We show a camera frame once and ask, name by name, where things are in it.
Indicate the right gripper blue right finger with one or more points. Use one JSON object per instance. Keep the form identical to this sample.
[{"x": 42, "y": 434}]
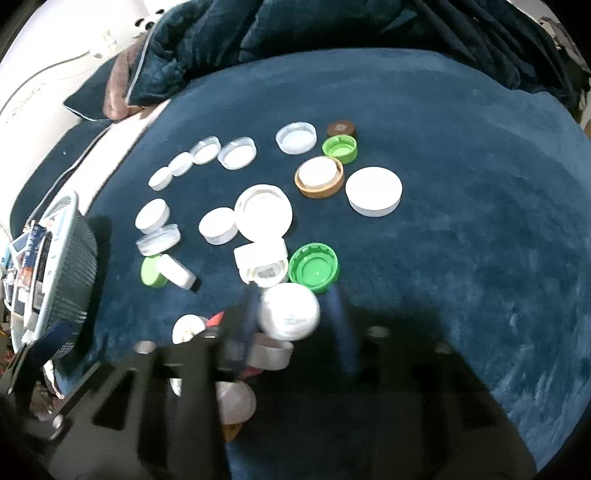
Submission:
[{"x": 337, "y": 314}]

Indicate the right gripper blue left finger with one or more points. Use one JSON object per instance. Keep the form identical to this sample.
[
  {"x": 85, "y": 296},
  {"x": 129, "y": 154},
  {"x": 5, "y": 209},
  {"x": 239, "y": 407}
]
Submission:
[{"x": 241, "y": 326}]

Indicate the white cap with inner ring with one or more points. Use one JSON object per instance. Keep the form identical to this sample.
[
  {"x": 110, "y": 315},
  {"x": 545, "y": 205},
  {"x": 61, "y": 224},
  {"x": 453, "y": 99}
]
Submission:
[{"x": 289, "y": 312}]

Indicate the large clear ridged lid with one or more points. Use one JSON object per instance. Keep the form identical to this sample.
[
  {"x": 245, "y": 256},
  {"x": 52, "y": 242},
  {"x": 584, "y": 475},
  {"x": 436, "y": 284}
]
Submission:
[{"x": 159, "y": 240}]

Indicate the large white ridged lid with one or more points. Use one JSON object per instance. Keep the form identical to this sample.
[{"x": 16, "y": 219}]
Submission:
[{"x": 263, "y": 212}]

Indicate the red cap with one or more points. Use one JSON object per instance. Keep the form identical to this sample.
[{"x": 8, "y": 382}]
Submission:
[{"x": 215, "y": 320}]

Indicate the dark green open cap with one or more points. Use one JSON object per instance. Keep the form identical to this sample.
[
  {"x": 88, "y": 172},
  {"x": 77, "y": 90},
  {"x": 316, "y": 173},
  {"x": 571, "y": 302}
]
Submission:
[{"x": 315, "y": 266}]

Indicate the orange cap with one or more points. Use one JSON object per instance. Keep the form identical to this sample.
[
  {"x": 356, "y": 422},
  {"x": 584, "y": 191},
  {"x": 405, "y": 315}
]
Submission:
[{"x": 230, "y": 431}]

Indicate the large white flat lid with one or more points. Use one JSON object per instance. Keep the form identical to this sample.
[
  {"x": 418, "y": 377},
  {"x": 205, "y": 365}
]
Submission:
[{"x": 374, "y": 191}]

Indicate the flat light green lid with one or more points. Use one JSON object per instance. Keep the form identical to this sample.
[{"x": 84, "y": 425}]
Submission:
[{"x": 150, "y": 276}]

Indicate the white cap centre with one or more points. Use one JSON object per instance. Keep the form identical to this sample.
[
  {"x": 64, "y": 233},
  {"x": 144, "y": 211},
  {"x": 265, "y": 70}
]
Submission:
[{"x": 218, "y": 226}]

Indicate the small light green open cap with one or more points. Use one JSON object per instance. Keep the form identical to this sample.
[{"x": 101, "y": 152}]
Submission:
[{"x": 341, "y": 147}]

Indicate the white cap above clear lid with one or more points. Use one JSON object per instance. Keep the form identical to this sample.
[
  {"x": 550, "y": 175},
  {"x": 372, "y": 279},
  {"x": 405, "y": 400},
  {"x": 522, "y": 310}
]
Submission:
[{"x": 152, "y": 216}]

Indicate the clear lid far right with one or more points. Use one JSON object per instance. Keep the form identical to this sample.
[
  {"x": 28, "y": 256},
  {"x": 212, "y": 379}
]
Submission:
[{"x": 296, "y": 138}]

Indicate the small dark brown cap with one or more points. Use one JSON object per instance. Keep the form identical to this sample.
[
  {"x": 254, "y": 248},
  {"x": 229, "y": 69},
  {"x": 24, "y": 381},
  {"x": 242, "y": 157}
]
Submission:
[{"x": 341, "y": 127}]

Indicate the small white cap end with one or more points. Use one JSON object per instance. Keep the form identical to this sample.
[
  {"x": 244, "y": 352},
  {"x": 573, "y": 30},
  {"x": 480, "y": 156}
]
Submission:
[{"x": 160, "y": 179}]

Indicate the light blue mesh basket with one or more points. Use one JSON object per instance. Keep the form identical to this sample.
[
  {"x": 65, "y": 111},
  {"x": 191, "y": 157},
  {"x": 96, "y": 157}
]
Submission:
[{"x": 68, "y": 277}]

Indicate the small white cap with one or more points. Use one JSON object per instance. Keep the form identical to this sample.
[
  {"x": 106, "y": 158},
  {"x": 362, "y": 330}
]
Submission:
[{"x": 180, "y": 164}]

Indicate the blue white cardboard box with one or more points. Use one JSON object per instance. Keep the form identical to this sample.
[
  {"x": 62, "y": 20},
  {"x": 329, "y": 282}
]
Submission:
[{"x": 26, "y": 253}]

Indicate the dark blue piped pillow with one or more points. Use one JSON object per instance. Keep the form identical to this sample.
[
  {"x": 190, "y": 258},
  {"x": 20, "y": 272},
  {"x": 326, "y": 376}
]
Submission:
[{"x": 87, "y": 101}]

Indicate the dark blue crumpled blanket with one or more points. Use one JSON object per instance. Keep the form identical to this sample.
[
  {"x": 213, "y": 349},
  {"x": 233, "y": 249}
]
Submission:
[{"x": 197, "y": 38}]

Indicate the brown pillow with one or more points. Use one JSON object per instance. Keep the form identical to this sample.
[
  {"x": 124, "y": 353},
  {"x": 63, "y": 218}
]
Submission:
[{"x": 115, "y": 106}]

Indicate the brown ring lid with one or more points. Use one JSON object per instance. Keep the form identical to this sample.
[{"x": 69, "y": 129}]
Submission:
[{"x": 319, "y": 177}]

